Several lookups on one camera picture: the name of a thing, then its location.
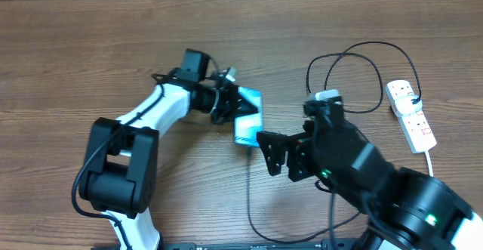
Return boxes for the blue Galaxy smartphone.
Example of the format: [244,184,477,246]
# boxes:
[234,91,263,147]

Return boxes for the black USB charging cable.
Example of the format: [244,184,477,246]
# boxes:
[245,41,423,244]

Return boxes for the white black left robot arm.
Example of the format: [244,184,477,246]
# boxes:
[71,49,263,249]

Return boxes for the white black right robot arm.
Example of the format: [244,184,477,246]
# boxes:
[257,96,482,249]

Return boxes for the white charger plug adapter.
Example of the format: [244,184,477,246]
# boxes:
[391,94,423,117]

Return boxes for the white power strip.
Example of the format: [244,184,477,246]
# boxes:
[385,80,437,153]

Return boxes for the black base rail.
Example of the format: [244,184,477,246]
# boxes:
[158,238,363,250]

